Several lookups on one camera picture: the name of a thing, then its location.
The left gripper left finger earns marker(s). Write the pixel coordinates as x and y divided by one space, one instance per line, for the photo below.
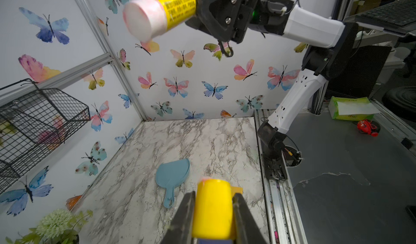
180 228

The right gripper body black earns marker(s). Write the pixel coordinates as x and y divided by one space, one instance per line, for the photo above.
264 16

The potted flower plant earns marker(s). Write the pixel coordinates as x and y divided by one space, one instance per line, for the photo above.
58 227

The yellow glue stick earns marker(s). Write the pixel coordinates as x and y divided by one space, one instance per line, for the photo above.
147 19

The yellow glue stick cap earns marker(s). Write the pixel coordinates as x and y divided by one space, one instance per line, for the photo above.
213 216

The black wire wall basket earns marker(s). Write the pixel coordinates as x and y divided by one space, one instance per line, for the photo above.
33 125

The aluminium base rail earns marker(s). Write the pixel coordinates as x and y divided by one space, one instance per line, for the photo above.
283 216

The black keyboard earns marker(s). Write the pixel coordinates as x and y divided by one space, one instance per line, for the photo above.
396 18

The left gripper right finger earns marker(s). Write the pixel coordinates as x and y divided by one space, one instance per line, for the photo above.
246 229

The red small object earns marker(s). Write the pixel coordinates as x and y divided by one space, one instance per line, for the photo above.
368 127

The green tissue box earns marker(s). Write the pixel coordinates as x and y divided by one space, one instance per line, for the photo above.
347 109

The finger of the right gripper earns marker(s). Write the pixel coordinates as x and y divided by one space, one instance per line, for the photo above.
225 20

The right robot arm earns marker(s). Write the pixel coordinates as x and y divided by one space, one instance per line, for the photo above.
330 43

